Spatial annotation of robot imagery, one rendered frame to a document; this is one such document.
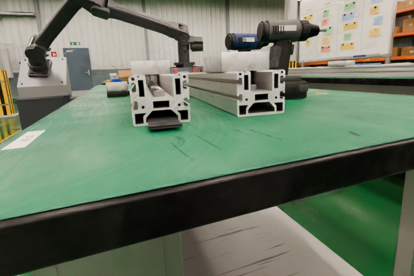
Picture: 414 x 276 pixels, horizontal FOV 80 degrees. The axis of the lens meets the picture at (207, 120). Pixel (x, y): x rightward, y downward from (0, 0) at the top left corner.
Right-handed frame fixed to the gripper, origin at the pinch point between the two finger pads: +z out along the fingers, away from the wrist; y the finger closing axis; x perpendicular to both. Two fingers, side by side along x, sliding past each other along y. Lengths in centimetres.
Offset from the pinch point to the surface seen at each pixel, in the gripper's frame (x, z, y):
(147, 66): -53, -6, -20
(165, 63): -53, -7, -15
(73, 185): -107, 4, -29
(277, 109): -83, 4, 4
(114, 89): -20.8, 1.4, -32.8
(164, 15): 1118, -271, 116
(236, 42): -43.6, -13.7, 11.3
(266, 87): -83, -1, 2
